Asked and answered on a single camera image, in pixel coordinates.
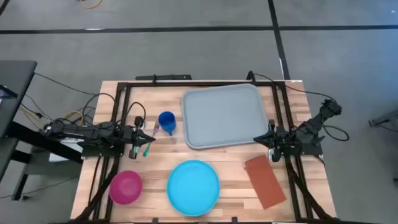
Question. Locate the light blue plastic plate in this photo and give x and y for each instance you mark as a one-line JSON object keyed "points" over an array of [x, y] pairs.
{"points": [[192, 188]]}

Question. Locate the black frame bracket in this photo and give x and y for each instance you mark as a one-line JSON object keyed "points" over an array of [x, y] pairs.
{"points": [[250, 77]]}

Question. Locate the white paper sheet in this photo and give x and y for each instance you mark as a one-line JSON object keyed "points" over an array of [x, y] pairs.
{"points": [[70, 141]]}

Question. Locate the black table clamp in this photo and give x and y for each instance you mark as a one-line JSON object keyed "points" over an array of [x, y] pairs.
{"points": [[155, 221], [234, 220]]}

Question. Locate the black desk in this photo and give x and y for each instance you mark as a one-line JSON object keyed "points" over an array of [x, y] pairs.
{"points": [[14, 90]]}

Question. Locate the blue plastic cup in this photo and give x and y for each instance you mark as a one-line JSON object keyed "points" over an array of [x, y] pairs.
{"points": [[166, 119]]}

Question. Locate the pink plastic bowl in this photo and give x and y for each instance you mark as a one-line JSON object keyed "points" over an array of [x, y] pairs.
{"points": [[126, 186]]}

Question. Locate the white label sticker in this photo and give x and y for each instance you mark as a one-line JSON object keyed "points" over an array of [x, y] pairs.
{"points": [[296, 81]]}

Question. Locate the black mounting bar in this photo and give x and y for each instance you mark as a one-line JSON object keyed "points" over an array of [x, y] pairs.
{"points": [[164, 77]]}

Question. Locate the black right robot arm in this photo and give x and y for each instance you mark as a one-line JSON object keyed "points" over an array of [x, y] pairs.
{"points": [[314, 124]]}

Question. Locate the iridescent metal fork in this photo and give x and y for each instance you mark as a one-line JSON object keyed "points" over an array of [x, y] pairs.
{"points": [[146, 151]]}

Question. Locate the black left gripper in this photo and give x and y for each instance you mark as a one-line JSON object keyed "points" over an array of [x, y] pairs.
{"points": [[130, 137]]}

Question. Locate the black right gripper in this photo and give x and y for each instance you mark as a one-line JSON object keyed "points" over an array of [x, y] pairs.
{"points": [[280, 138]]}

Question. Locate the grey plastic tray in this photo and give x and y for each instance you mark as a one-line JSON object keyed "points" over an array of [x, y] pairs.
{"points": [[224, 115]]}

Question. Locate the black aluminium table frame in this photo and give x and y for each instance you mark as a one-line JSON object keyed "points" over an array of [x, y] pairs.
{"points": [[202, 84]]}

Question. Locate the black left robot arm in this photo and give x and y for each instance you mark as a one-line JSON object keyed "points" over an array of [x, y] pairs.
{"points": [[93, 132]]}

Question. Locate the iridescent metal spoon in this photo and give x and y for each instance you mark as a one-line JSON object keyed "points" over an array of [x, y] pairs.
{"points": [[134, 153]]}

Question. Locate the orange cloth napkin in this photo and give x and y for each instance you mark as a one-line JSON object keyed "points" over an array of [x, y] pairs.
{"points": [[264, 182]]}

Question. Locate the grey cart base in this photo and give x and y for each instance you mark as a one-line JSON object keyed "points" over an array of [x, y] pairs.
{"points": [[385, 119]]}

